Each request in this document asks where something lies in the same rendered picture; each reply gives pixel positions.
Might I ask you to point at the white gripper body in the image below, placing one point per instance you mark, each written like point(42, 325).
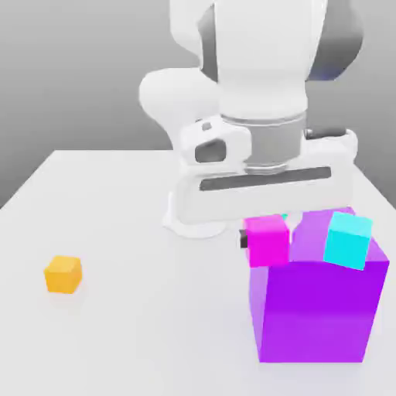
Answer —
point(266, 201)

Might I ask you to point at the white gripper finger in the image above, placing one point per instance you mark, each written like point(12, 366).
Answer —
point(243, 239)

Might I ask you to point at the small magenta cube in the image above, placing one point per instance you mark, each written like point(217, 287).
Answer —
point(268, 244)

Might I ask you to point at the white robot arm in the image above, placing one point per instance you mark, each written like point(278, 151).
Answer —
point(260, 62)

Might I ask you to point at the small teal cube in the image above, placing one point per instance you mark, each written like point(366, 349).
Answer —
point(284, 216)

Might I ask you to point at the small cyan cube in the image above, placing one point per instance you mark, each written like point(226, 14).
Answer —
point(346, 247)

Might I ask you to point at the small orange cube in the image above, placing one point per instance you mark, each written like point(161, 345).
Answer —
point(63, 275)

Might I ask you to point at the large purple box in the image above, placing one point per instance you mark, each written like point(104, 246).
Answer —
point(315, 309)

